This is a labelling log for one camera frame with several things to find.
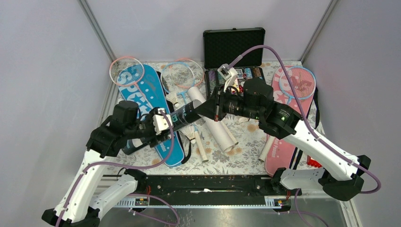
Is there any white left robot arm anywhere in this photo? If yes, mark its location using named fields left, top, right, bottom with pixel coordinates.
left=41, top=101, right=175, bottom=227

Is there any black poker chip case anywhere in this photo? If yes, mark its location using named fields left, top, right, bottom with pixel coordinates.
left=203, top=27, right=266, bottom=99

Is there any white cardboard tube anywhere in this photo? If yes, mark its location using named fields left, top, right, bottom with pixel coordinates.
left=187, top=86, right=237, bottom=152

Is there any white feather shuttlecock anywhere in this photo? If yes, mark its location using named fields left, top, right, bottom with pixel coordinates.
left=181, top=125, right=196, bottom=144

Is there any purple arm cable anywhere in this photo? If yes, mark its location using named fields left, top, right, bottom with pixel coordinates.
left=55, top=109, right=175, bottom=227
left=228, top=45, right=382, bottom=195

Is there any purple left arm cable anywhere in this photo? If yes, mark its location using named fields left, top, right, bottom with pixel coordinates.
left=55, top=109, right=175, bottom=227

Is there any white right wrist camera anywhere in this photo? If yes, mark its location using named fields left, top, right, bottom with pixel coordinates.
left=218, top=64, right=239, bottom=93

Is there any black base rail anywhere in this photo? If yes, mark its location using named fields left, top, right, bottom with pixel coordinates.
left=129, top=175, right=296, bottom=201

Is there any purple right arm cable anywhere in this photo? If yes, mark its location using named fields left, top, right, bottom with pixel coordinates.
left=228, top=45, right=382, bottom=195

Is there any pink racket cover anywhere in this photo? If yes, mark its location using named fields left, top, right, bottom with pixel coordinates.
left=265, top=65, right=315, bottom=176

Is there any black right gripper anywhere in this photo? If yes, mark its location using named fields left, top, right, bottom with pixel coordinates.
left=194, top=83, right=262, bottom=122

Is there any blue badminton racket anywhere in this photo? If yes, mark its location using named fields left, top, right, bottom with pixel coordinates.
left=160, top=61, right=209, bottom=163

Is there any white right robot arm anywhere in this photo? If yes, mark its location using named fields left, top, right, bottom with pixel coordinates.
left=195, top=79, right=371, bottom=201

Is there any black shuttlecock tube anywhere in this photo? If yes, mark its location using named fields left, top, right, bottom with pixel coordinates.
left=122, top=99, right=201, bottom=155

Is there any red grid block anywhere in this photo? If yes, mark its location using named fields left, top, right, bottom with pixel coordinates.
left=306, top=156, right=322, bottom=168

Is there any blue racket cover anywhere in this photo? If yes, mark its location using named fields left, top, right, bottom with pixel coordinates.
left=117, top=64, right=184, bottom=167

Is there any aluminium slotted rail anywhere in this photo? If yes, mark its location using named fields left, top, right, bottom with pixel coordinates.
left=114, top=194, right=292, bottom=210

